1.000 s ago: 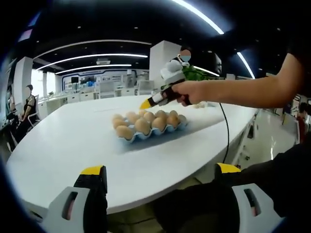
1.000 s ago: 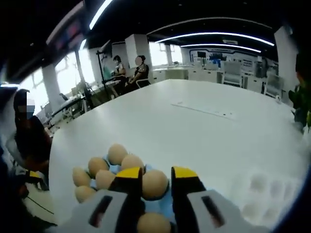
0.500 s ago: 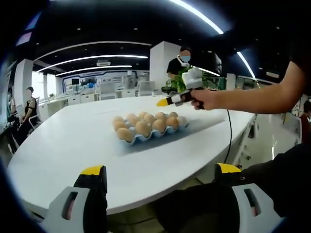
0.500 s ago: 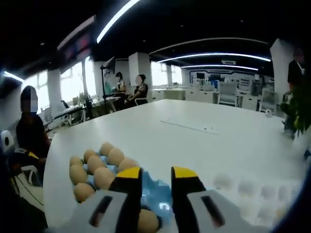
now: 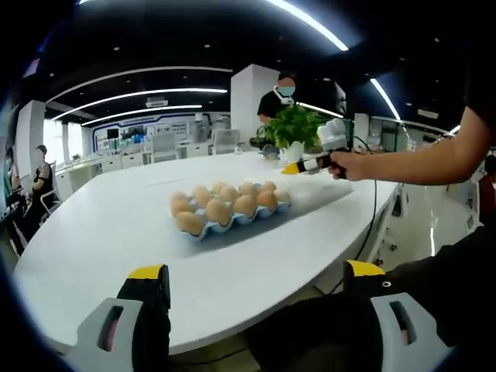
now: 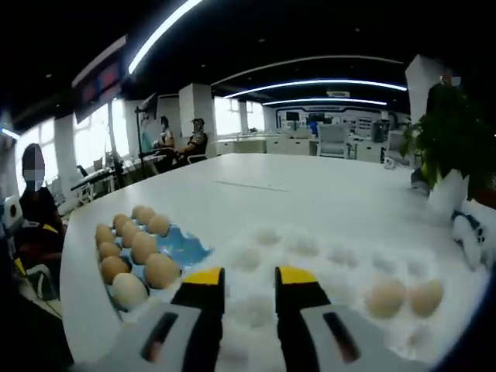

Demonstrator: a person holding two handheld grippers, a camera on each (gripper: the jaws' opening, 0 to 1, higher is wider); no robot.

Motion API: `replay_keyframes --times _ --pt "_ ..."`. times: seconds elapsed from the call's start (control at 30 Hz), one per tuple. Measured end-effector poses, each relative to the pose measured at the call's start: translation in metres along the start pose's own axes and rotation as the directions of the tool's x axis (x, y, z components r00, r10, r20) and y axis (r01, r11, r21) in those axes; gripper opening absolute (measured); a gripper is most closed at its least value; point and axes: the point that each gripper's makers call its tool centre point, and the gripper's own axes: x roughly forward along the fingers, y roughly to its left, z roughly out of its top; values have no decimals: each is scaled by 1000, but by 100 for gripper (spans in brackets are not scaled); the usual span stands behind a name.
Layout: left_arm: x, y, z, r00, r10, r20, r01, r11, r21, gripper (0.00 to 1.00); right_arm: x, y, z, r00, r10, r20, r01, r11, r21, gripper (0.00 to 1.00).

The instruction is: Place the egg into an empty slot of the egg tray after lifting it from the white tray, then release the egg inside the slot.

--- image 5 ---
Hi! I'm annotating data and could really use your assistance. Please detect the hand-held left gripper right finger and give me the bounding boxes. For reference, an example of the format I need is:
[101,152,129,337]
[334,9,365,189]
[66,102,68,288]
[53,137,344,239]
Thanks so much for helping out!
[343,259,456,372]

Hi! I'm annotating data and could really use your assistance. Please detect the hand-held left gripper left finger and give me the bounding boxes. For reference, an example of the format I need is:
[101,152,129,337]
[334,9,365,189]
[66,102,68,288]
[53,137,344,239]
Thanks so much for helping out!
[64,263,172,372]

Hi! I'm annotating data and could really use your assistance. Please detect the blue egg tray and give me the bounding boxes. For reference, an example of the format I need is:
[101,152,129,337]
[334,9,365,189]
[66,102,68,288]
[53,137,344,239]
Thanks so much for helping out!
[176,201,294,245]

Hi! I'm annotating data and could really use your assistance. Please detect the group of tan eggs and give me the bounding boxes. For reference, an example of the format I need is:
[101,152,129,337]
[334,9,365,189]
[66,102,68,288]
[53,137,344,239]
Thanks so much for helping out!
[169,180,291,236]

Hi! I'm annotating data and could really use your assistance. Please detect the person's right hand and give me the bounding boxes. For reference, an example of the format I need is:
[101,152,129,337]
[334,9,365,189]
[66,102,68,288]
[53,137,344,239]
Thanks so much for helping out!
[331,149,376,182]

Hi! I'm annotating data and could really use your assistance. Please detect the white plant pot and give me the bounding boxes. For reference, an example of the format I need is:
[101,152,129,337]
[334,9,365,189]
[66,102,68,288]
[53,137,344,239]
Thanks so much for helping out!
[278,139,305,160]

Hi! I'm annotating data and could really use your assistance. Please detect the green potted plant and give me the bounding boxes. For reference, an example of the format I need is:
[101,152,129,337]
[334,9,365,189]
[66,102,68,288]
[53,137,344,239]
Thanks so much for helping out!
[255,104,330,150]

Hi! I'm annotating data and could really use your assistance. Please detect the ceiling light strip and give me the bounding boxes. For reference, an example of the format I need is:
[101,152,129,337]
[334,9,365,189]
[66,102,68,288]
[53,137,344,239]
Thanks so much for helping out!
[81,104,202,126]
[370,77,402,121]
[267,0,350,51]
[50,88,229,121]

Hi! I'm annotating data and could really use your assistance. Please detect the person's dark trousers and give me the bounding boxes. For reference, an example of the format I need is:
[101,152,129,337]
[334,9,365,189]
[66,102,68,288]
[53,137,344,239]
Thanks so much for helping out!
[243,292,388,372]

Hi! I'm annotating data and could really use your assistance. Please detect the person's black shirt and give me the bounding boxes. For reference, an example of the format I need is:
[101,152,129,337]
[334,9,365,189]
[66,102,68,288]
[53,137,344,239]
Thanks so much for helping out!
[383,34,496,350]

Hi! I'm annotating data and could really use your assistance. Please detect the white table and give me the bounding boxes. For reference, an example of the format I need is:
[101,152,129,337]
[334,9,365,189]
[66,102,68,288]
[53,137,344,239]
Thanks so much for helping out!
[13,150,402,356]

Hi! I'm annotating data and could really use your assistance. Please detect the white mesh office chair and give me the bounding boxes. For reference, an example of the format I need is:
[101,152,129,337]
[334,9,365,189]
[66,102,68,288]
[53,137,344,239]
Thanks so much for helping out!
[153,133,179,163]
[211,128,241,156]

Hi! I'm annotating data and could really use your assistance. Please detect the white cabinet row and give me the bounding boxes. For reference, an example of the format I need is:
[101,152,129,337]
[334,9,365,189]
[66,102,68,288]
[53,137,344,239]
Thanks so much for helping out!
[56,149,156,191]

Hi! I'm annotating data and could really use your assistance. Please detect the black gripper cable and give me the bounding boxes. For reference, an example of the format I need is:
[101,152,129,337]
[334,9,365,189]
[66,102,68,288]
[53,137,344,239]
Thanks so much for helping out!
[329,134,379,294]

